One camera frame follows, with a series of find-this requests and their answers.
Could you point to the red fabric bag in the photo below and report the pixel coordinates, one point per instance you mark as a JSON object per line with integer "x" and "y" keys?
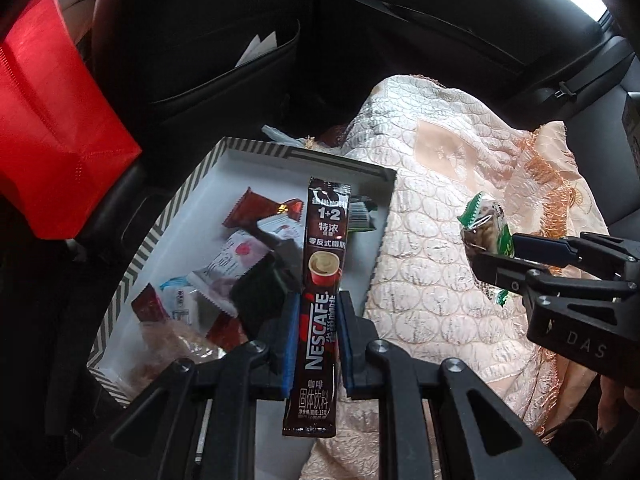
{"x": 62, "y": 145}

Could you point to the white papers in pocket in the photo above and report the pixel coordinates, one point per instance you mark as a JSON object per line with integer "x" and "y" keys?
{"x": 257, "y": 48}

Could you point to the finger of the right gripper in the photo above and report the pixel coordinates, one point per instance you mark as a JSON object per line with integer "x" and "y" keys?
{"x": 499, "y": 276}
{"x": 548, "y": 251}

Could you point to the Nescafe coffee stick sachet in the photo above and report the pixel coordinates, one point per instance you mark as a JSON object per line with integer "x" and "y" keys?
{"x": 311, "y": 405}

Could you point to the black white snack packet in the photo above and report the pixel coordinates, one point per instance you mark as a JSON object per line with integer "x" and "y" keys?
{"x": 361, "y": 210}

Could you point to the white striped-edge box tray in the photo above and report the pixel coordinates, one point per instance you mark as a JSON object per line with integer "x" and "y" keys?
{"x": 188, "y": 233}

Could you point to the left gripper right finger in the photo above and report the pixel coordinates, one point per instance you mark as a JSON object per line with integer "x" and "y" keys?
{"x": 376, "y": 369}

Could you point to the red gold snack packet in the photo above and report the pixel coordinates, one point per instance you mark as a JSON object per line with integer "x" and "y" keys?
{"x": 252, "y": 207}

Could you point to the black car seat back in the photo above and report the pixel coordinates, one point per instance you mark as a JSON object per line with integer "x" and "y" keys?
{"x": 157, "y": 59}

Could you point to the clear pink snack packet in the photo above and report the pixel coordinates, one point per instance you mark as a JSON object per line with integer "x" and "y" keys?
{"x": 282, "y": 227}

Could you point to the peach embroidered fringed cloth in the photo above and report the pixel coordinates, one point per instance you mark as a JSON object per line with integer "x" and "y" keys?
{"x": 466, "y": 184}

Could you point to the blue wrapper snack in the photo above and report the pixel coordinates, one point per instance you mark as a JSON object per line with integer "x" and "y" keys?
{"x": 179, "y": 300}

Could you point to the clear bag brown snack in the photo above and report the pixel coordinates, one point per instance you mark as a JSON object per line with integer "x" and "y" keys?
{"x": 163, "y": 343}

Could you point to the black seat belt buckle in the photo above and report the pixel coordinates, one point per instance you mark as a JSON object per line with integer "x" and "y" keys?
{"x": 564, "y": 93}

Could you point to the red gold candy packet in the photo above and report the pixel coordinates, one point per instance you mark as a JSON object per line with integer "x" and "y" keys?
{"x": 226, "y": 333}

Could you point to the white pink snack packet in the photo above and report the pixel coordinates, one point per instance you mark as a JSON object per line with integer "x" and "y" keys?
{"x": 239, "y": 253}

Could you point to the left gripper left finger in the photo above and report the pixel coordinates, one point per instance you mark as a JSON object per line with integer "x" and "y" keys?
{"x": 260, "y": 371}

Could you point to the green cartoon biscuit packet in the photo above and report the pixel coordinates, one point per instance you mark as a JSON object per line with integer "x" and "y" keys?
{"x": 484, "y": 228}

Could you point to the red Golden Crown snack bar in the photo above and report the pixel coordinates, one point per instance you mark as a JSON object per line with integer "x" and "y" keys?
{"x": 147, "y": 306}

